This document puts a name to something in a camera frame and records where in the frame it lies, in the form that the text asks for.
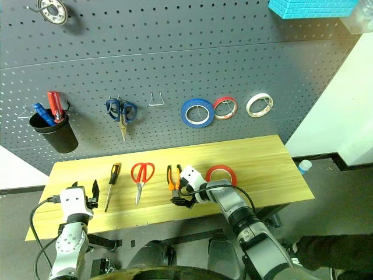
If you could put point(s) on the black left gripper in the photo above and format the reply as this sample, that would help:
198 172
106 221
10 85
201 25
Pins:
92 202

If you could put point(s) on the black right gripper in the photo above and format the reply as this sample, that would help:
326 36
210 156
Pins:
190 196

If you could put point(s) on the orange and black pliers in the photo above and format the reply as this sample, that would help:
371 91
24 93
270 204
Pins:
174 186

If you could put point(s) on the wide red tape roll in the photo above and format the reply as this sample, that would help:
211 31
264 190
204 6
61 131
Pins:
221 167

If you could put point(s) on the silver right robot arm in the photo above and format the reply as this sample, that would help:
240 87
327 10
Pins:
233 204

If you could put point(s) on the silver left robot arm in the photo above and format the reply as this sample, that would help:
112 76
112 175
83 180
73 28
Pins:
70 242

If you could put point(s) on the grey metal pegboard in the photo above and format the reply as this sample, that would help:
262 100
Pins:
175 58

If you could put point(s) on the black and yellow screwdriver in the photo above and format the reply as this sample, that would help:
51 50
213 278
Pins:
115 172

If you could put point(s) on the black plastic cup holder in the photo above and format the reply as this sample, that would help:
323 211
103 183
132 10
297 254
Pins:
58 132

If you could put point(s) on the dark rounded grey shape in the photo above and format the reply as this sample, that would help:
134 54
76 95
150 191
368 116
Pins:
151 253
223 253

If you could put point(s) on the dark round robot torso rim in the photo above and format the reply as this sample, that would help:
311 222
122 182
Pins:
175 272

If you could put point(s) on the blue tape roll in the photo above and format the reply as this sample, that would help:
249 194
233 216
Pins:
184 112

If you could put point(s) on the thin red and white tape roll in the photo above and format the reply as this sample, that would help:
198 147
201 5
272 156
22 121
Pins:
217 105

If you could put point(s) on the person's black and white shoe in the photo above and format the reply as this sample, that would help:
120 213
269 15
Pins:
290 252

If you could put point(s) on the white bottle with blue cap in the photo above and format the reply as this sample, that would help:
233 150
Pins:
305 167

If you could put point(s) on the person's dark trouser leg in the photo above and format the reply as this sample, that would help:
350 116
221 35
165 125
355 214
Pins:
335 253

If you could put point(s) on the round metal disc with holes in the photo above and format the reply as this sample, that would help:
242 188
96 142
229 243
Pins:
59 16

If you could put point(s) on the light blue brick-pattern box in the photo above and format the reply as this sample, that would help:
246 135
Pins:
309 7

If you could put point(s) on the clear plastic box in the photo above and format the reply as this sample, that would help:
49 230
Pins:
357 20

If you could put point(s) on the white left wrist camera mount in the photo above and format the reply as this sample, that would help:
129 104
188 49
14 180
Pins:
74 201

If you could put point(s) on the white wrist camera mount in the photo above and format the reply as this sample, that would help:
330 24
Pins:
193 175
74 201

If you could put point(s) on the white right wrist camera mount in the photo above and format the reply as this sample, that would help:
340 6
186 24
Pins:
193 175

